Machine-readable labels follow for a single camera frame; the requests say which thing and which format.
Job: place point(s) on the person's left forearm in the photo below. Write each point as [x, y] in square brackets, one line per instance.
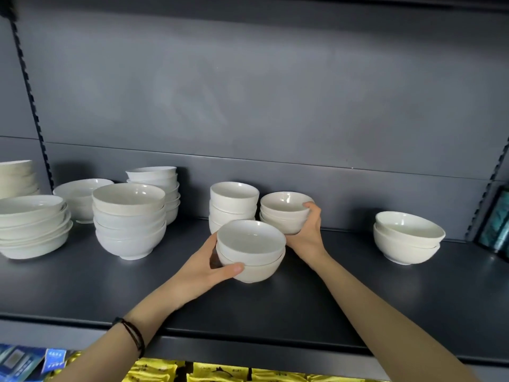
[111, 350]

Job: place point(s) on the dark grey metal shelf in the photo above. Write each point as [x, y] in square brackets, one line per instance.
[358, 298]
[397, 0]

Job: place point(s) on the deep white ceramic bowl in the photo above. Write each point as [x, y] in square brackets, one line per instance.
[173, 202]
[172, 214]

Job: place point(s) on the yellow packets shelf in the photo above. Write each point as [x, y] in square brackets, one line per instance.
[159, 371]

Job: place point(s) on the person's right forearm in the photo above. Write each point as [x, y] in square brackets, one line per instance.
[397, 326]

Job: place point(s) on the white wide-rimmed ceramic bowl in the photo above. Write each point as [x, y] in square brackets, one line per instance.
[28, 206]

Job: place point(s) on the large grey metal back panel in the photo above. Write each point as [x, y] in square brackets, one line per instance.
[14, 83]
[258, 87]

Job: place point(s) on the row of blue boxes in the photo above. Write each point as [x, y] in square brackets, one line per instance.
[20, 362]

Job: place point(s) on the medium white ceramic bowl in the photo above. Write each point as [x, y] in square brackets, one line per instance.
[79, 188]
[81, 214]
[250, 238]

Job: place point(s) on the person's right hand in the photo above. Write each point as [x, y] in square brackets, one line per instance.
[310, 246]

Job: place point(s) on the cream ceramic bowl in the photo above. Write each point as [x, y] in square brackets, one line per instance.
[18, 182]
[16, 169]
[20, 190]

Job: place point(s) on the off-white ceramic bowl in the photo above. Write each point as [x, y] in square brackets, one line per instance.
[409, 228]
[280, 221]
[401, 254]
[284, 202]
[258, 274]
[278, 228]

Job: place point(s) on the row of teal pump bottles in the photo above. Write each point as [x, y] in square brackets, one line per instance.
[497, 226]

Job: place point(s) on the person's left hand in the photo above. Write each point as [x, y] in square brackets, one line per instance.
[195, 282]

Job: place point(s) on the narrow grey metal back panel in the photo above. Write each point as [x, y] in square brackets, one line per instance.
[20, 149]

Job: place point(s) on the tall white ceramic bowl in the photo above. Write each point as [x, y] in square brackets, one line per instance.
[226, 214]
[214, 226]
[234, 194]

